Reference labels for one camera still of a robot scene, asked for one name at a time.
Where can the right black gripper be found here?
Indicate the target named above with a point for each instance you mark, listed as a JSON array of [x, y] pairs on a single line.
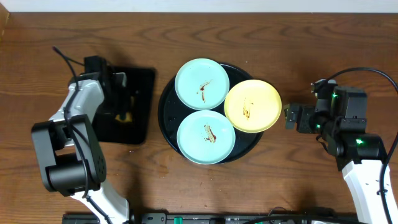
[[305, 111]]

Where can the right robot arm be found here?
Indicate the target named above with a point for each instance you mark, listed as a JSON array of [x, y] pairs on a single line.
[[362, 159]]

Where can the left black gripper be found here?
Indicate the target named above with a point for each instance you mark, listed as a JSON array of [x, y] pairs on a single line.
[[121, 101]]

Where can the green yellow sponge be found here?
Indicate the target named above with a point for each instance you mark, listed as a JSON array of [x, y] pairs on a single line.
[[127, 116]]

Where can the yellow plate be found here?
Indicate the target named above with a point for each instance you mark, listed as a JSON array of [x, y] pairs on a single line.
[[253, 106]]

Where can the rectangular black tray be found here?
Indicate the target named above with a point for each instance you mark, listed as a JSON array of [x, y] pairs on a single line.
[[140, 83]]

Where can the light blue plate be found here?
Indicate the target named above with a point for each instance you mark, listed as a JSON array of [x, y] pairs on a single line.
[[202, 84], [206, 137]]

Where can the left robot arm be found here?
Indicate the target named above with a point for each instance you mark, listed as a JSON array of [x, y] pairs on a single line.
[[67, 149]]

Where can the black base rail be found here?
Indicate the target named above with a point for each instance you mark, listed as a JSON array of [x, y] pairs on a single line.
[[162, 218]]

